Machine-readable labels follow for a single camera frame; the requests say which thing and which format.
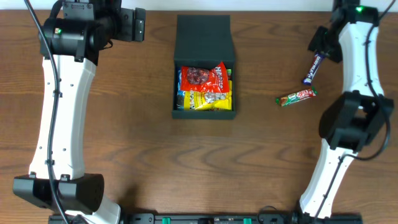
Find purple Dairy Milk bar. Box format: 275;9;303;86
302;52;325;85

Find red green KitKat bar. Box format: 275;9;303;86
275;87;318;107

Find black box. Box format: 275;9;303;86
172;15;236;120

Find red Hacks candy bag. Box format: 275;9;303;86
180;62;230;93

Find blue Oreo pack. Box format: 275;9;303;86
176;67;185;110

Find green Haribo gummy bag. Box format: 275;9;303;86
226;69;232;80

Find yellow nuts bag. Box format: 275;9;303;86
180;80;233;111

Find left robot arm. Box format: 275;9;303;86
13;1;146;223

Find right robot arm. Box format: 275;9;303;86
290;0;394;223

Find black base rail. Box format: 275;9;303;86
48;212;363;224

